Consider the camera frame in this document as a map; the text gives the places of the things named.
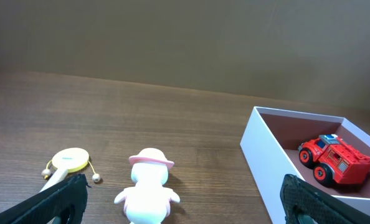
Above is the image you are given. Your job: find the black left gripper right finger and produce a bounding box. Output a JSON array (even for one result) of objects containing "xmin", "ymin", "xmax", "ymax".
[{"xmin": 280, "ymin": 174, "xmax": 370, "ymax": 224}]

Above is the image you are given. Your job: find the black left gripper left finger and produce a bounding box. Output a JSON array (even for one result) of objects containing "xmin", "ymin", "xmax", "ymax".
[{"xmin": 0, "ymin": 174, "xmax": 88, "ymax": 224}]

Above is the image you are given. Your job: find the red toy fire truck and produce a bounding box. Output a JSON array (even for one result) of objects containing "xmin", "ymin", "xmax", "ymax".
[{"xmin": 298, "ymin": 134, "xmax": 370, "ymax": 187}]

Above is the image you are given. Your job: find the white duck with pink hat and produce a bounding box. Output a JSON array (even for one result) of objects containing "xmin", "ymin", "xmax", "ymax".
[{"xmin": 114, "ymin": 148, "xmax": 181, "ymax": 224}]

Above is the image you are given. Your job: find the yellow rattle drum toy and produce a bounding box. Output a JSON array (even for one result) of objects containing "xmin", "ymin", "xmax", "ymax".
[{"xmin": 40, "ymin": 147, "xmax": 102, "ymax": 192}]

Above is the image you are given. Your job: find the white box with pink interior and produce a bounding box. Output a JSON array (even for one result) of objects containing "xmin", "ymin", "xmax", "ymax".
[{"xmin": 240, "ymin": 106, "xmax": 370, "ymax": 223}]

